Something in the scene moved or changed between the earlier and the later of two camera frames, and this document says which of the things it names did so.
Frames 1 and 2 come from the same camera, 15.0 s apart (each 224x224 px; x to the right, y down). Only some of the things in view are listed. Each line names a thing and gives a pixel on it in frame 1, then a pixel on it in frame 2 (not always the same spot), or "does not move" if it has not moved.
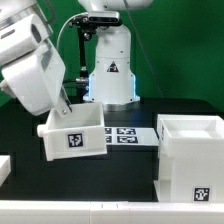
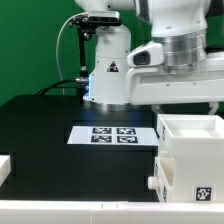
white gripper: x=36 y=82 -> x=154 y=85
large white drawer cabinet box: x=190 y=159 does not move
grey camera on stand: x=103 y=16 does not move
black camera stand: x=85 y=28 does not move
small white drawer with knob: x=78 y=134 -> x=164 y=179
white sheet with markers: x=131 y=136 does not move
